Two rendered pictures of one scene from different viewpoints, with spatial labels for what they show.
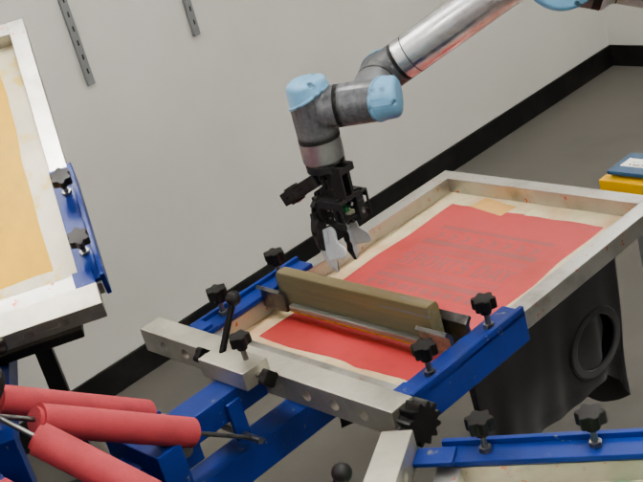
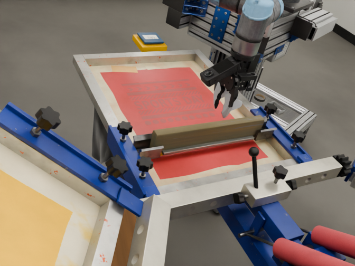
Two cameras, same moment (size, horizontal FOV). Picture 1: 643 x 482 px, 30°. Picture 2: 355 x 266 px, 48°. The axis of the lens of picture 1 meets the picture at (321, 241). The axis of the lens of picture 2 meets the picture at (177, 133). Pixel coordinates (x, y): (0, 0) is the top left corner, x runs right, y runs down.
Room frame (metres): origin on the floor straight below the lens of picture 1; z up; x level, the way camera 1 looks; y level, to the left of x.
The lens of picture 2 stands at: (2.05, 1.01, 1.78)
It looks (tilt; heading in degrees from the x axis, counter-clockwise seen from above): 37 degrees down; 274
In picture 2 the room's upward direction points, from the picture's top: 14 degrees clockwise
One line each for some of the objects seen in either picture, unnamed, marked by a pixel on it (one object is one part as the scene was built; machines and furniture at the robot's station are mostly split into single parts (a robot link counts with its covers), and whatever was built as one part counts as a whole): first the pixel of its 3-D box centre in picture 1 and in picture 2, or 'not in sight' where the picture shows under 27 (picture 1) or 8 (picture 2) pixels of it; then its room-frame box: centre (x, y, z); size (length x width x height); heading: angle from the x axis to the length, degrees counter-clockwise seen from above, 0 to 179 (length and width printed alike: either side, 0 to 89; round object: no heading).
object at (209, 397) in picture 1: (217, 404); (272, 217); (1.80, 0.25, 1.02); 0.17 x 0.06 x 0.05; 128
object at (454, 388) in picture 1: (463, 362); (276, 138); (1.78, -0.18, 0.97); 0.30 x 0.05 x 0.07; 128
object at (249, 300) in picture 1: (255, 305); (131, 164); (2.22, 0.16, 0.97); 0.30 x 0.05 x 0.07; 128
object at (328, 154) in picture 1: (323, 149); (245, 44); (2.00, -0.05, 1.34); 0.08 x 0.08 x 0.05
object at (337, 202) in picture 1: (336, 192); (239, 69); (1.99, -0.05, 1.26); 0.09 x 0.08 x 0.12; 39
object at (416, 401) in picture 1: (411, 419); (337, 166); (1.59, -0.06, 1.02); 0.07 x 0.06 x 0.07; 128
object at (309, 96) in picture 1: (313, 108); (255, 17); (1.99, -0.05, 1.42); 0.09 x 0.08 x 0.11; 72
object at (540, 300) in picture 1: (432, 274); (179, 108); (2.15, -0.20, 0.97); 0.79 x 0.58 x 0.04; 128
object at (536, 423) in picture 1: (541, 364); not in sight; (2.04, -0.35, 0.77); 0.46 x 0.09 x 0.36; 128
